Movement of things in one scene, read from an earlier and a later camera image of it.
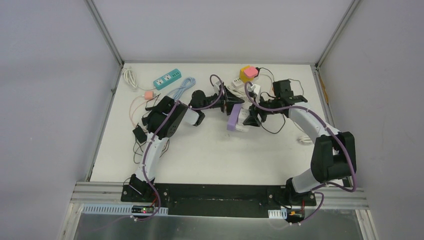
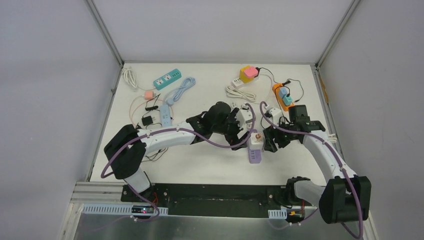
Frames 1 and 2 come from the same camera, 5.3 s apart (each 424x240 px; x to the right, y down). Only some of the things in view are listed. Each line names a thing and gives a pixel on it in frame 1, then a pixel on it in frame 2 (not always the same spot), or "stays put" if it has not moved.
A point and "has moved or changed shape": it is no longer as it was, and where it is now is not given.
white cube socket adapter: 243,114 has moved or changed shape
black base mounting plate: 218,201 stays put
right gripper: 253,119 to 269,145
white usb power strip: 237,83 stays put
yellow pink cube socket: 247,73 stays put
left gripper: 226,103 to 236,131
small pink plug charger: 149,95 stays put
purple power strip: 233,117 has moved or changed shape
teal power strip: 167,79 stays put
